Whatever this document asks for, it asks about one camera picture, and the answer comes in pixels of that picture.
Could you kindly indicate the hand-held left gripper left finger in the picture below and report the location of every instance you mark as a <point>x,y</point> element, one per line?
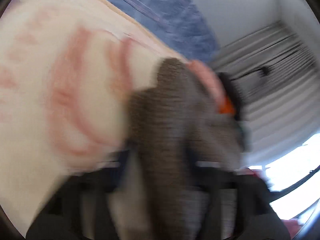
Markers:
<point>117,177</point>

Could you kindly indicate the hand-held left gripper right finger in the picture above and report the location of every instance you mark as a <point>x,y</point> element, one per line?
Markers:
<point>215,177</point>

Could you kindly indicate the brown fleece jacket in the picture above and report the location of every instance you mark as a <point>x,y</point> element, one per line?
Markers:
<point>175,120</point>

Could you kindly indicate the teal garment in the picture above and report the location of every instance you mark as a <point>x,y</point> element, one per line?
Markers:
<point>243,135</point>

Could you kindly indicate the orange garment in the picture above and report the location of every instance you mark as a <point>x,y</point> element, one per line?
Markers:
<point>226,107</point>

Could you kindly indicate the bright window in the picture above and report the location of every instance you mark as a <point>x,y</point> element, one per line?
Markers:
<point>292,170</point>

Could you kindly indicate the grey pleated curtain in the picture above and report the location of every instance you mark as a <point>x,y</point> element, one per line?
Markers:
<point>275,100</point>

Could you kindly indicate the cream pink blanket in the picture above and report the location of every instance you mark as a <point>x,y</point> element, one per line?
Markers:
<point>62,80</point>

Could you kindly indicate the blue denim fabric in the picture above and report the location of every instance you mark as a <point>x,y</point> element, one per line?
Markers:
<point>170,12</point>

